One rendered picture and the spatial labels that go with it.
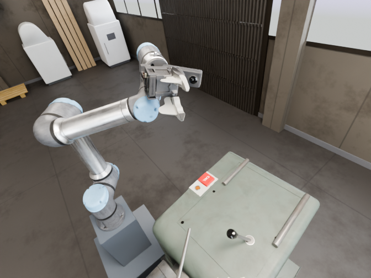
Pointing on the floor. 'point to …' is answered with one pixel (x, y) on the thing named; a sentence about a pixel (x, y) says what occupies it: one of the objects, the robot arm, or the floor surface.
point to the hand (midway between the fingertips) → (186, 103)
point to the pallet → (20, 90)
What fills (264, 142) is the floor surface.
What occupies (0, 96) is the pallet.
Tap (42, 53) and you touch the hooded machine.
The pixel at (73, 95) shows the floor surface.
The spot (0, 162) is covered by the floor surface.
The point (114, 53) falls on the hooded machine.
